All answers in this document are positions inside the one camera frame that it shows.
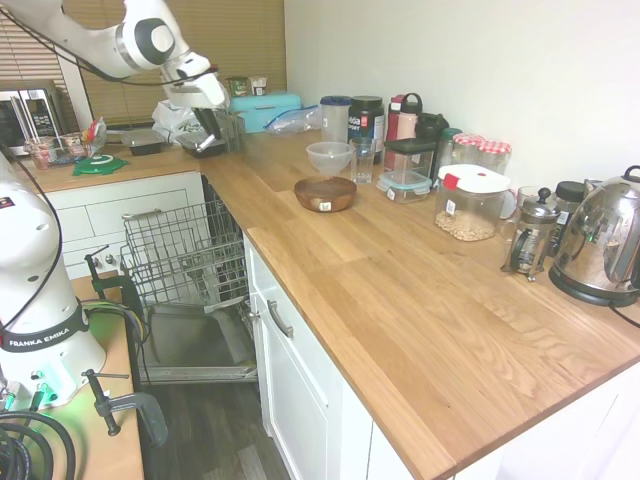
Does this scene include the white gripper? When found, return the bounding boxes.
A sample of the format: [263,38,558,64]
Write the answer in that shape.
[162,73,232,145]

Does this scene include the steel dishwasher door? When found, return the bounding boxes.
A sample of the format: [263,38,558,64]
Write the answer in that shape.
[136,298,260,385]

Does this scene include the black plastic food container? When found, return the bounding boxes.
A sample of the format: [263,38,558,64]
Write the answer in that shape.
[121,130,167,157]
[178,131,229,160]

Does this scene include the white plastic shopping bag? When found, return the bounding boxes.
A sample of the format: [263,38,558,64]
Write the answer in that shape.
[151,99,202,147]

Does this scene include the green small carton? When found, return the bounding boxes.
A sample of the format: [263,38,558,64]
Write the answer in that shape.
[225,75,252,98]

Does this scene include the teal bread box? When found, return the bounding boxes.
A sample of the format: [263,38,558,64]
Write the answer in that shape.
[228,91,307,134]

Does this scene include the brown wooden window blinds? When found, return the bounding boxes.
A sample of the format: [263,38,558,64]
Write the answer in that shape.
[0,0,287,127]

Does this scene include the clear zip bag blue seal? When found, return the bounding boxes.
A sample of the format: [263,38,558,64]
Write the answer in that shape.
[264,105,324,137]

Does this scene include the colourful snack bag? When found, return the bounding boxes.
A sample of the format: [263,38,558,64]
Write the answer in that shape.
[81,116,109,157]

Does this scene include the green plastic lid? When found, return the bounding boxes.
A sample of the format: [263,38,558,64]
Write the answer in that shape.
[72,153,129,178]

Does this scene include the clear pitcher blue lid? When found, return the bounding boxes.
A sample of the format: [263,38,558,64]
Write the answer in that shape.
[319,95,353,145]

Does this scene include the brown wooden bowl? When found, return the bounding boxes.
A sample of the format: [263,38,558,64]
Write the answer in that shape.
[293,175,359,214]

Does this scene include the clear plastic food tray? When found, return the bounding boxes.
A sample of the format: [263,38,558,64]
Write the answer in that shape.
[23,134,92,170]

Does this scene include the black protein powder tub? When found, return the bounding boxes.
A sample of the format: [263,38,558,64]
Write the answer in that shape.
[347,95,387,145]

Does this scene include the clear drinking glass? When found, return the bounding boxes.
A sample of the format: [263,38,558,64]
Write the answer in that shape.
[349,137,378,185]

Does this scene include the silver microwave oven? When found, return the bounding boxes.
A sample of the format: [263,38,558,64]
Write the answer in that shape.
[0,81,67,157]

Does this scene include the red pink water bottle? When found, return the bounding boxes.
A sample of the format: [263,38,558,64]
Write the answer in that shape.
[385,94,407,142]

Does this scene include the black screw clamp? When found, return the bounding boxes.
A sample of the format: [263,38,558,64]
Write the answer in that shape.
[81,368,170,450]
[82,243,132,303]

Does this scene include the pink bottle black cap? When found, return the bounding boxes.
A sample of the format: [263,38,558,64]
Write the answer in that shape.
[396,91,425,142]

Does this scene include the clear canister black lid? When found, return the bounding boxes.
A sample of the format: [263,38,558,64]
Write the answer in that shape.
[382,136,437,182]

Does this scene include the glass container teal lid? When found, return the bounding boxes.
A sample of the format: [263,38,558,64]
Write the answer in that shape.
[375,170,433,205]

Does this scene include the black shaker bottle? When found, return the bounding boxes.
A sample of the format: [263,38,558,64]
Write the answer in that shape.
[414,112,450,147]

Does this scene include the dark green bottle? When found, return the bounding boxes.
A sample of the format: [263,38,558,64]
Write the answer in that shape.
[431,126,464,177]

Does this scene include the glass jar red checkered lid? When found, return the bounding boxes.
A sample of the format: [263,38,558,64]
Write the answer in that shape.
[451,132,485,167]
[476,139,513,177]

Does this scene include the clear canister white lid nuts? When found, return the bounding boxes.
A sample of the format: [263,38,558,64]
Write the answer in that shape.
[433,163,513,243]

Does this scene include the white kitchen base cabinet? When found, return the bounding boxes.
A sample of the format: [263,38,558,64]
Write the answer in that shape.
[43,169,640,480]

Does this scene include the clear glass mug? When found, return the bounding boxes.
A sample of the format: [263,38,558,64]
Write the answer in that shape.
[499,185,547,242]

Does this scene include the glass French press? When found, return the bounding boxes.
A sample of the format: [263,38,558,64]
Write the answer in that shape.
[500,186,562,282]

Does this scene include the glass jar black lid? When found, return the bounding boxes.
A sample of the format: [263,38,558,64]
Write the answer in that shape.
[551,180,597,257]

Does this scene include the stainless steel electric kettle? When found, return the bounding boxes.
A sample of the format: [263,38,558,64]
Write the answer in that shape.
[548,164,640,308]

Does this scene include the dark wire cutlery basket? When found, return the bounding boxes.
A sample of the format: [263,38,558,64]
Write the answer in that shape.
[214,108,247,154]

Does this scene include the grey wire dishwasher rack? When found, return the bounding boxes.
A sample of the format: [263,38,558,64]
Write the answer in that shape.
[118,185,247,307]

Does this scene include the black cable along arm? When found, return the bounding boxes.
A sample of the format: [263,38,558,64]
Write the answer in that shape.
[0,8,222,87]

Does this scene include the metal cabinet door handle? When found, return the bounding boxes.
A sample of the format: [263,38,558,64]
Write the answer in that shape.
[265,299,295,340]

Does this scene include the black coiled cable bundle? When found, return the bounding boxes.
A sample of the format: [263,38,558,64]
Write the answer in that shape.
[0,408,77,480]

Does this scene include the black kettle power cord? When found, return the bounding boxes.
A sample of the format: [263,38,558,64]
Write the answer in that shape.
[606,301,640,332]

